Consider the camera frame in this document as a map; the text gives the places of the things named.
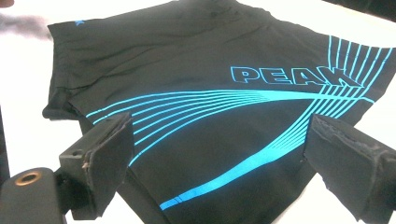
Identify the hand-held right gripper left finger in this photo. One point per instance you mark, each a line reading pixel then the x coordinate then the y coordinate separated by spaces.
pixel 102 155

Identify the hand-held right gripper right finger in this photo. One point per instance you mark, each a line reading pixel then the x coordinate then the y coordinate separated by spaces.
pixel 351 161

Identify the black garment with blue stripes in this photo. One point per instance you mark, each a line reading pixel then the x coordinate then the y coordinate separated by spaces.
pixel 202 46

